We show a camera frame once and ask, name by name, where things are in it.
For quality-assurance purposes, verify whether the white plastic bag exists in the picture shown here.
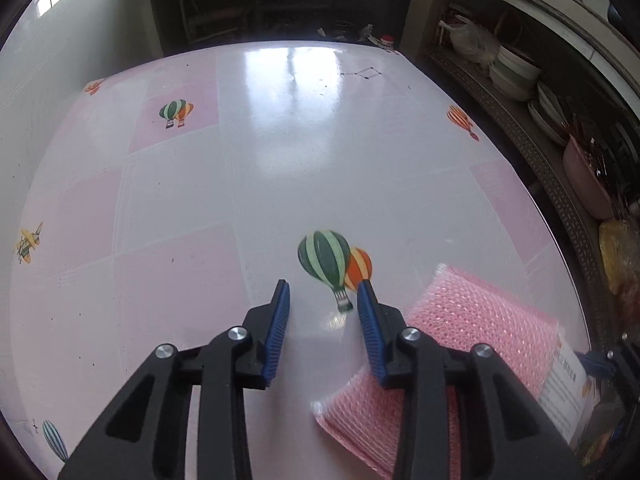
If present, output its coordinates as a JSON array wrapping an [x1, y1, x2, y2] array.
[[440, 15, 500, 68]]

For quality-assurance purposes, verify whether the pink plastic basin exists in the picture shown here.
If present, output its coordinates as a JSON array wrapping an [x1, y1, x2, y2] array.
[[563, 136, 614, 220]]

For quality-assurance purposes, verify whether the pink mesh sponge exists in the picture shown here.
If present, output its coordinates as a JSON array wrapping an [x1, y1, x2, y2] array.
[[312, 264, 594, 479]]

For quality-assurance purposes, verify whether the stack of bowls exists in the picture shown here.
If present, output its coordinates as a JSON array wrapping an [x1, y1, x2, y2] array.
[[489, 44, 541, 102]]

